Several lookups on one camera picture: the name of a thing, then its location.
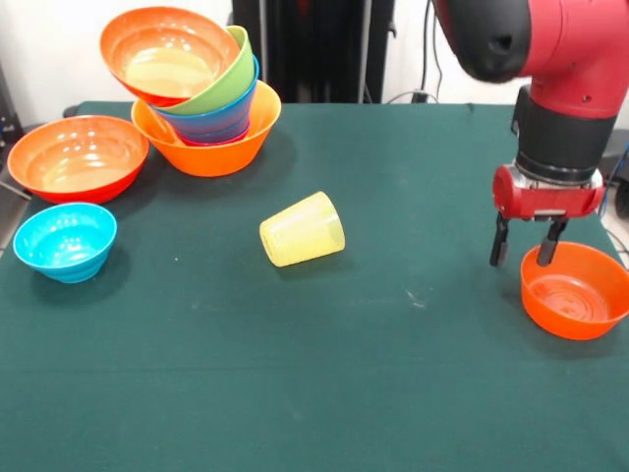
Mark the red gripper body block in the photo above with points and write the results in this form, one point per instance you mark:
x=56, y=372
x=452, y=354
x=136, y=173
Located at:
x=545, y=201

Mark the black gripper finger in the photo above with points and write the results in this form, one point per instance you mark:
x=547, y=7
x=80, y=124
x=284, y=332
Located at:
x=500, y=241
x=550, y=243

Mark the small orange-red plastic bowl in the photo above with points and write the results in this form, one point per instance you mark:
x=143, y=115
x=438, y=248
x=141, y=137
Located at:
x=575, y=300

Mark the yellow plastic cup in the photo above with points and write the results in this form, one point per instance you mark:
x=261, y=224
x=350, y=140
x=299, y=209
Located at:
x=300, y=231

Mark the large blue plastic bowl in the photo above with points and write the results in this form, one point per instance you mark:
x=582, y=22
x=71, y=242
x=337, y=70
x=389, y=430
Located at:
x=231, y=110

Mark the large orange plastic bowl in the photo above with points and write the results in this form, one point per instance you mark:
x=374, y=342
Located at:
x=211, y=159

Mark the small magenta plastic bowl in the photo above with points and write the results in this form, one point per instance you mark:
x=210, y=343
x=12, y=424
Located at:
x=216, y=143

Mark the small blue plastic bowl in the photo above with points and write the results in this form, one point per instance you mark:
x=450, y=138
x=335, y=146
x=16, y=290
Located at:
x=211, y=133

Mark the green plastic bowl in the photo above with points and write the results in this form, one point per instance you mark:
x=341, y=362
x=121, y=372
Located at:
x=236, y=74

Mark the large red plastic bowl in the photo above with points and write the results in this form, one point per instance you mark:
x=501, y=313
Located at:
x=78, y=167
x=162, y=59

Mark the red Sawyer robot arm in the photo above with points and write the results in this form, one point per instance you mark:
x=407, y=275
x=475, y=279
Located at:
x=565, y=74

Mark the dark green tablecloth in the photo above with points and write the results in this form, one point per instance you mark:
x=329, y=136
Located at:
x=314, y=369

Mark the small cyan plastic bowl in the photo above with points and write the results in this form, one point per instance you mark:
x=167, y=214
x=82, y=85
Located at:
x=64, y=246

